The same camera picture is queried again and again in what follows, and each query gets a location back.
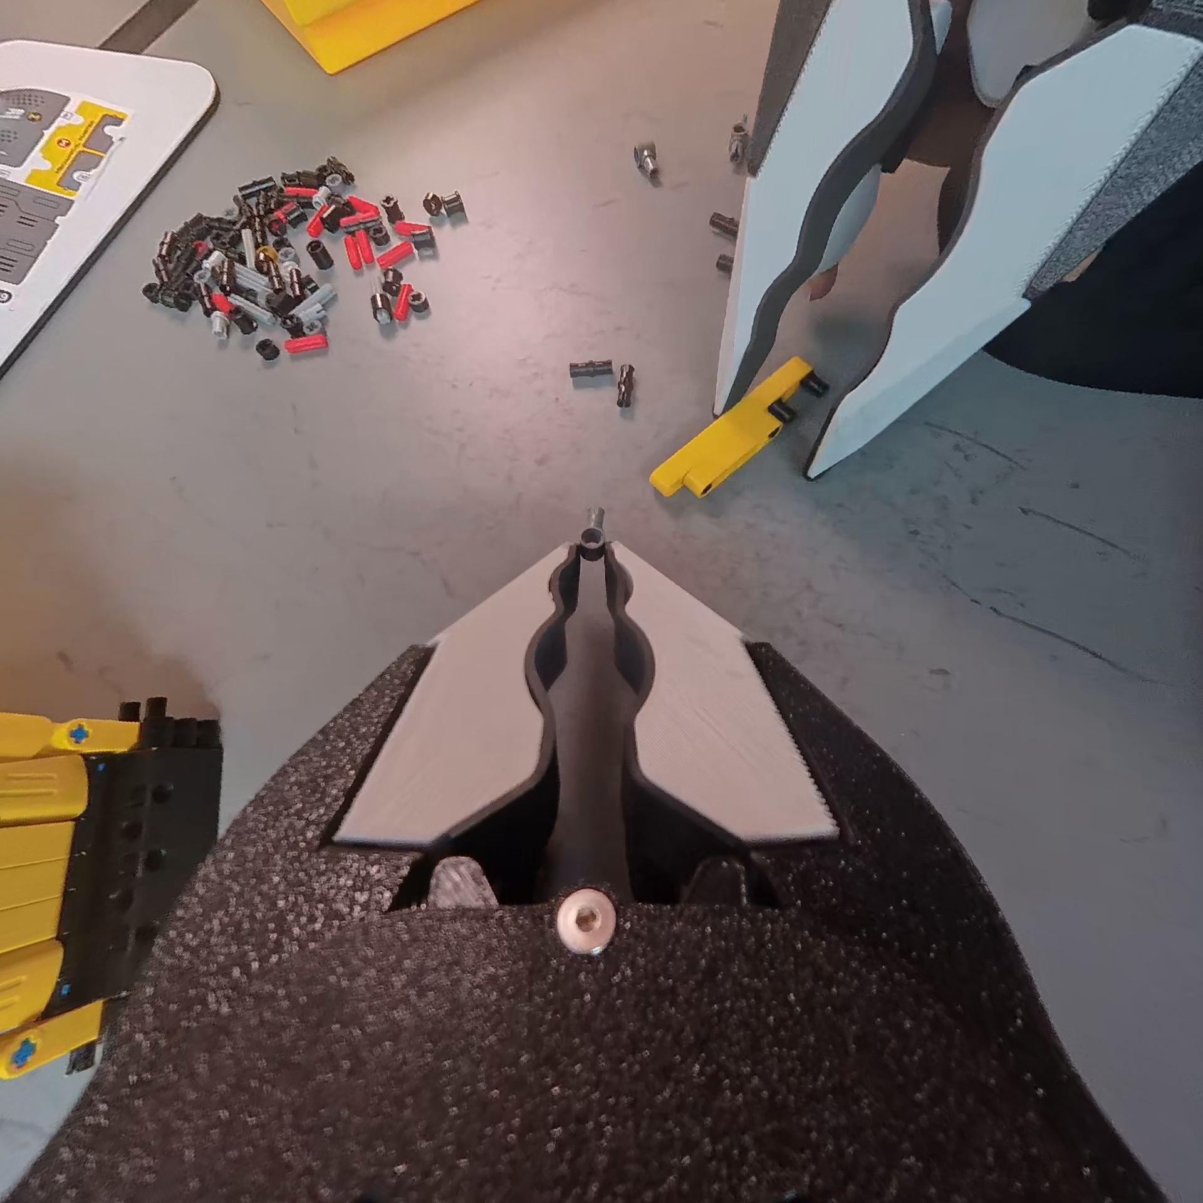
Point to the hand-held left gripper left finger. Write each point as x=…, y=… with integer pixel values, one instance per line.
x=450, y=743

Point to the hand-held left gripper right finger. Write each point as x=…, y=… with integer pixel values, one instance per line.
x=724, y=743

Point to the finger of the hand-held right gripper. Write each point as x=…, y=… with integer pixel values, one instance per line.
x=818, y=142
x=1034, y=189

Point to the short yellow lego beam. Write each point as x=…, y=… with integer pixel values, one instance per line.
x=739, y=452

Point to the long yellow lego beam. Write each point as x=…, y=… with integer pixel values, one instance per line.
x=724, y=421

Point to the yellow black lego vehicle model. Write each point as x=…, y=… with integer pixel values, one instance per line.
x=38, y=845

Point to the pile of small lego pieces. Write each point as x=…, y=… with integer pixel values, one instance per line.
x=261, y=261

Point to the lego instruction booklet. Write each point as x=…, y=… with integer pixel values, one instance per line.
x=95, y=189

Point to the black quilted cushion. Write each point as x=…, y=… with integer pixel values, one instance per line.
x=1127, y=327

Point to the yellow plastic bin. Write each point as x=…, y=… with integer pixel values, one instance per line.
x=377, y=30

